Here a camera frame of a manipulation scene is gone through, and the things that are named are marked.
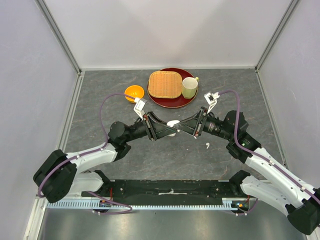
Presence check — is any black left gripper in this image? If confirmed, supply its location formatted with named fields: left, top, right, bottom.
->
left=123, top=111, right=178, bottom=143

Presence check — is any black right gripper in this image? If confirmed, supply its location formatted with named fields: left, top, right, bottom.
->
left=174, top=106, right=234, bottom=141

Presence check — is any small white charging case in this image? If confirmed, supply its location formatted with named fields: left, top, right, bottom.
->
left=166, top=120, right=180, bottom=127

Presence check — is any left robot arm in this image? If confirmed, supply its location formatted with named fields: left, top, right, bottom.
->
left=33, top=112, right=178, bottom=203

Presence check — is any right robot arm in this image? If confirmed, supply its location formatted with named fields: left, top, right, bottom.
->
left=172, top=107, right=320, bottom=235

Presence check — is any pale green mug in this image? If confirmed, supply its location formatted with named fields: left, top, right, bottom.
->
left=182, top=77, right=199, bottom=99

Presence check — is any woven bamboo basket tray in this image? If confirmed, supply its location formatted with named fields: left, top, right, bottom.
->
left=147, top=70, right=182, bottom=99

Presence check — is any orange plastic bowl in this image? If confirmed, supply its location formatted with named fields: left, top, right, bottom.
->
left=124, top=85, right=145, bottom=103

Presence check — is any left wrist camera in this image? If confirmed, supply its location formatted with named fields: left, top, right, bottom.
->
left=133, top=97, right=147, bottom=120

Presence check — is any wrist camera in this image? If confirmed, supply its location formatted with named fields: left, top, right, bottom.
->
left=133, top=97, right=147, bottom=120
left=203, top=92, right=220, bottom=113

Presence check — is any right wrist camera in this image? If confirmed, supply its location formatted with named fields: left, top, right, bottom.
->
left=203, top=92, right=220, bottom=113

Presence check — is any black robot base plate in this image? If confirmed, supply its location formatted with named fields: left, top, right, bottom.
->
left=95, top=179, right=247, bottom=206

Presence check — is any light blue cable duct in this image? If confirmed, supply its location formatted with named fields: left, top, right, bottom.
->
left=46, top=198, right=240, bottom=211

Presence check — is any aluminium frame post right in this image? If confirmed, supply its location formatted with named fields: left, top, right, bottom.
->
left=254, top=0, right=301, bottom=73

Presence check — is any aluminium frame post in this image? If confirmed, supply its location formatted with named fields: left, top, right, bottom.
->
left=254, top=0, right=301, bottom=73
left=34, top=0, right=83, bottom=75

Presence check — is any aluminium frame post left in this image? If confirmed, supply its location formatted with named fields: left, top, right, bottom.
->
left=34, top=0, right=83, bottom=75

